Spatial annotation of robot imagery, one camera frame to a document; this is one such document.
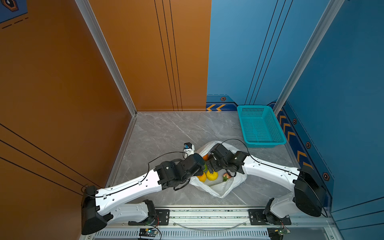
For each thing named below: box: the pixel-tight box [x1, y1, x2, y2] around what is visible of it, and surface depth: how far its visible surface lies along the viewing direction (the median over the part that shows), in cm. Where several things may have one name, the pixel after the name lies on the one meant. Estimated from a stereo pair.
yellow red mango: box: [196, 172, 207, 183], surface depth 84 cm
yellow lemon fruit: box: [206, 170, 219, 181], surface depth 84 cm
